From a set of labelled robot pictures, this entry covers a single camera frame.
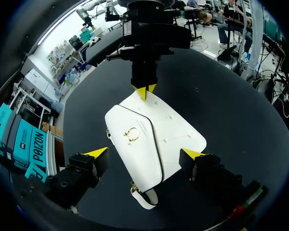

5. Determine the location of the person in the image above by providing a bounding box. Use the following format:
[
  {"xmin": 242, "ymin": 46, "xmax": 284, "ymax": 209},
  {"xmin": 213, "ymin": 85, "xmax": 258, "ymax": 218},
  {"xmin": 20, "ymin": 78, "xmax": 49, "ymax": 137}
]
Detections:
[
  {"xmin": 186, "ymin": 0, "xmax": 214, "ymax": 25},
  {"xmin": 217, "ymin": 0, "xmax": 254, "ymax": 54}
]

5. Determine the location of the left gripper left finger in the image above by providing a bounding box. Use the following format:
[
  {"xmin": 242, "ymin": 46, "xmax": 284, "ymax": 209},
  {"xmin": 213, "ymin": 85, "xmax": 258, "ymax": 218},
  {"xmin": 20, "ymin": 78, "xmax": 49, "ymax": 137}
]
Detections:
[{"xmin": 46, "ymin": 147, "xmax": 110, "ymax": 208}]

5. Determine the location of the white leather handbag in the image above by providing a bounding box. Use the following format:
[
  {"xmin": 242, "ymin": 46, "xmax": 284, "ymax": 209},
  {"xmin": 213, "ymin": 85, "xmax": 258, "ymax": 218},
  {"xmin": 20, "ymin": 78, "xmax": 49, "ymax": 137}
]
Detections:
[{"xmin": 104, "ymin": 92, "xmax": 207, "ymax": 211}]

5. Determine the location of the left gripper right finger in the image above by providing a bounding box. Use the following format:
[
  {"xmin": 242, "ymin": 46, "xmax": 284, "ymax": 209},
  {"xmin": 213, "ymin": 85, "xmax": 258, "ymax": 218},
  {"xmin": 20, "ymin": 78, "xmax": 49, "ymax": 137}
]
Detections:
[{"xmin": 179, "ymin": 148, "xmax": 243, "ymax": 203}]

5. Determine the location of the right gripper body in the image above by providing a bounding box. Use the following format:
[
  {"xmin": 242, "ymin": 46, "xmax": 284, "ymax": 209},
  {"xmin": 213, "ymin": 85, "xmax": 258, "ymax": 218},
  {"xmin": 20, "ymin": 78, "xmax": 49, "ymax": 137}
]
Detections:
[{"xmin": 105, "ymin": 6, "xmax": 192, "ymax": 80}]

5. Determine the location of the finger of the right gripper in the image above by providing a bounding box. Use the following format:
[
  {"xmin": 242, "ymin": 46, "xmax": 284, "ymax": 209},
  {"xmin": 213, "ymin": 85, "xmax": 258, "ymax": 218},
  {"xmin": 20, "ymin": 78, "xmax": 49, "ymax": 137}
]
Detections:
[
  {"xmin": 146, "ymin": 77, "xmax": 158, "ymax": 93},
  {"xmin": 130, "ymin": 78, "xmax": 148, "ymax": 101}
]

